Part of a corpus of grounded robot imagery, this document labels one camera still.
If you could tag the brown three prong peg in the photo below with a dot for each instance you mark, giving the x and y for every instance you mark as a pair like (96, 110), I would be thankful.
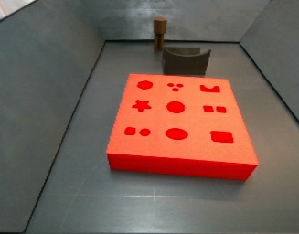
(159, 31)

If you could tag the red shape-sorting board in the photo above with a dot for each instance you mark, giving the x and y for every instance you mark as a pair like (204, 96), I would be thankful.
(179, 127)

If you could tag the dark curved holder stand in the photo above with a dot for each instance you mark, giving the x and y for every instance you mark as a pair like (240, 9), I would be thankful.
(184, 61)

